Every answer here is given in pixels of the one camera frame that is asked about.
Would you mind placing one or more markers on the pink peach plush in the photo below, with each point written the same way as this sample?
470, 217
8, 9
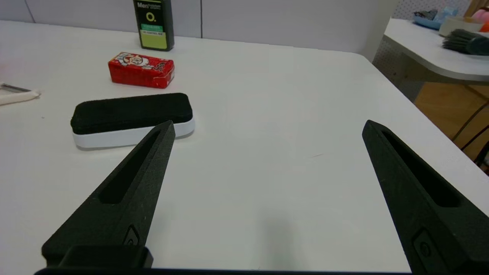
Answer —
481, 16

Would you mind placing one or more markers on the black bristle brush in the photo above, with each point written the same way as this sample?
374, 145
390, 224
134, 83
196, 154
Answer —
464, 42

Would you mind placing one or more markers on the wooden shelf unit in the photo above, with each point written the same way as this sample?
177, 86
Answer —
473, 7

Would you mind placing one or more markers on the white side table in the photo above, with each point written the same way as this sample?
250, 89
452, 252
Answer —
420, 53

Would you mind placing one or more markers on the blue plate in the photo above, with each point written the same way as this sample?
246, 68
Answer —
428, 20

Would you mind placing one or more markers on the orange plush fruit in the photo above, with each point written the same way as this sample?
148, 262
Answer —
485, 27

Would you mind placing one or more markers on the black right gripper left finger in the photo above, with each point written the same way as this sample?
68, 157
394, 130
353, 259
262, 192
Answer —
126, 206

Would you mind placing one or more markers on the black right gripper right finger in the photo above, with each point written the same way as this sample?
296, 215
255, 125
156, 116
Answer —
416, 214

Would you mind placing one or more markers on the dark green pump bottle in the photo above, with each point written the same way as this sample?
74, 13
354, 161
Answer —
154, 26

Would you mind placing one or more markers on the black white board eraser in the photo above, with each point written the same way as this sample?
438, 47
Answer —
130, 112

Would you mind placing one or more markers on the white vegetable peeler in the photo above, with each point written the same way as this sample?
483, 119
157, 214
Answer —
19, 97

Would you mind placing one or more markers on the red cartoon snack box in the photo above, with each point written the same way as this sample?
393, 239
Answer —
139, 74

